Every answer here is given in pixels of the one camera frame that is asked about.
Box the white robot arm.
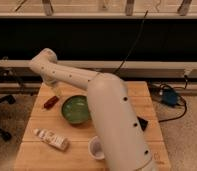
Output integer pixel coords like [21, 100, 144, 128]
[29, 48, 159, 171]

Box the green bowl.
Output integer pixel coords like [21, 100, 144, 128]
[61, 95, 91, 125]

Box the black office chair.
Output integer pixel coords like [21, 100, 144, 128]
[0, 64, 17, 142]

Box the white tube bottle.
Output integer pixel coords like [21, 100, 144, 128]
[34, 129, 69, 151]

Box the black rectangular block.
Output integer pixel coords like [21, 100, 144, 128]
[137, 117, 148, 131]

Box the blue power box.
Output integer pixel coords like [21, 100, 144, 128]
[162, 89, 178, 106]

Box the black hanging cable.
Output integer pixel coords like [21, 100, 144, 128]
[110, 9, 149, 77]

